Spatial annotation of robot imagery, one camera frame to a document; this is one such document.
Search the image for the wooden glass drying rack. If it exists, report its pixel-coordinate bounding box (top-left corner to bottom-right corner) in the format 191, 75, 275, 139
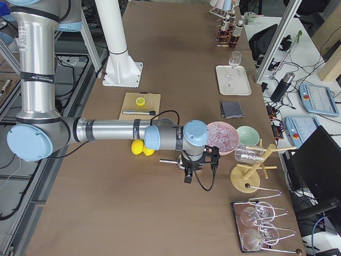
230, 140, 297, 193

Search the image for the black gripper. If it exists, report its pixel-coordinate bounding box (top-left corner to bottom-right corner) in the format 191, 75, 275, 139
181, 145, 220, 183

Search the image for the steel muddler black tip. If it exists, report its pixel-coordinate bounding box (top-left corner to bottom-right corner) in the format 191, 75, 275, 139
122, 110, 156, 116

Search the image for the tea bottle white cap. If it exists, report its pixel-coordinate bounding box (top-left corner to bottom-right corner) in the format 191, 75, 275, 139
230, 20, 243, 47

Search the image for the pink bowl of ice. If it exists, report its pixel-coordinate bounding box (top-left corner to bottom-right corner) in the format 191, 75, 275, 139
207, 122, 240, 155

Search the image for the blue teach pendant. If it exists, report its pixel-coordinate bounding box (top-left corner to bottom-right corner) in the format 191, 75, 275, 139
299, 83, 339, 116
285, 116, 320, 148

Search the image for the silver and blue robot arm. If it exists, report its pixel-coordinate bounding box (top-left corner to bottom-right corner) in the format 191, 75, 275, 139
7, 1, 220, 183

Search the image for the black laptop monitor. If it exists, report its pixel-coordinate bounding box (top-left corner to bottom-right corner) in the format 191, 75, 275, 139
285, 126, 340, 201

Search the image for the glass jar on rack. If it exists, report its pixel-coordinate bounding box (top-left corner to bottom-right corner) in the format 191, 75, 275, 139
234, 145, 266, 164

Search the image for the clear wine glass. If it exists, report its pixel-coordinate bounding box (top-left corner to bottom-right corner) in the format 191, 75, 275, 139
227, 51, 242, 79

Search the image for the bamboo cutting board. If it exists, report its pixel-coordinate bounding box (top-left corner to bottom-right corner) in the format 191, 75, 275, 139
119, 92, 161, 120

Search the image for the steel ice scoop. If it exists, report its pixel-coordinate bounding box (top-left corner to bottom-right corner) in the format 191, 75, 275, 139
159, 155, 185, 170

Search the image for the black thermos bottle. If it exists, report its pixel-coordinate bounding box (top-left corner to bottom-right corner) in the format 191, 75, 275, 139
270, 72, 295, 102

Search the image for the black tray with glasses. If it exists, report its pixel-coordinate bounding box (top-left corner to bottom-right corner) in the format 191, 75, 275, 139
232, 201, 303, 255

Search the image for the metal rod green tip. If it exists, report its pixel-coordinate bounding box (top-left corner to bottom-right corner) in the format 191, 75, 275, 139
269, 30, 303, 79

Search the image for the half lemon slice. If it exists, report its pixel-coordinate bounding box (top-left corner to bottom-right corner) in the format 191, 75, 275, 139
135, 97, 145, 107

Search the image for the folded grey cloth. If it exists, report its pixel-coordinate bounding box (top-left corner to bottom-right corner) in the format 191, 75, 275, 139
221, 101, 245, 118

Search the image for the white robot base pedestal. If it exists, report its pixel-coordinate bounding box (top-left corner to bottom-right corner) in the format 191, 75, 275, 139
101, 1, 143, 88

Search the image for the white rabbit tray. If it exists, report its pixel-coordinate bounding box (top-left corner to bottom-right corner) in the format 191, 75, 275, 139
215, 65, 251, 96

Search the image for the green ceramic bowl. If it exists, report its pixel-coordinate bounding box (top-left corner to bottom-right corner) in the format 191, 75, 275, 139
237, 126, 260, 146

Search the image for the yellow lemon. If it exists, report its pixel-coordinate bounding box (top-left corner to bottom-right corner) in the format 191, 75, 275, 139
131, 140, 144, 155
142, 145, 155, 156

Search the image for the aluminium frame post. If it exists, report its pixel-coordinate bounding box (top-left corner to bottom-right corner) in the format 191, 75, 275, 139
255, 0, 302, 84

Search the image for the copper wire bottle basket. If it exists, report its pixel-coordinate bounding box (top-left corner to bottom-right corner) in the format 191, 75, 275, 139
215, 19, 238, 47

